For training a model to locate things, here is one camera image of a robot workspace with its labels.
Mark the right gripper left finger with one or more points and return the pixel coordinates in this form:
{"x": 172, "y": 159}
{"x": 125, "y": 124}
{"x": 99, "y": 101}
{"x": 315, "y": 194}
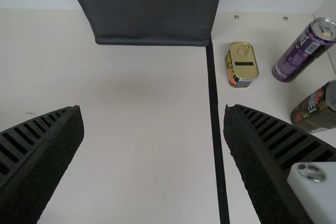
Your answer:
{"x": 34, "y": 161}

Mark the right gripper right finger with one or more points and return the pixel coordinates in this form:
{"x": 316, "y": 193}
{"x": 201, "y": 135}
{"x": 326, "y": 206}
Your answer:
{"x": 267, "y": 166}

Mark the dark coffee bottle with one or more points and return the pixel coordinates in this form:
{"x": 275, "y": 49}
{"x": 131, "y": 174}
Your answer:
{"x": 312, "y": 113}

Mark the black strip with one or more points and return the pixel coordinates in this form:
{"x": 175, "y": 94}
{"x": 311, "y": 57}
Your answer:
{"x": 214, "y": 90}

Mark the rectangular tin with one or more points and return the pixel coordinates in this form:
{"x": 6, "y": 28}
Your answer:
{"x": 244, "y": 64}

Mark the purple can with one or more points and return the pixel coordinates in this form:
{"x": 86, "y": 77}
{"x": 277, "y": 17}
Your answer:
{"x": 296, "y": 56}

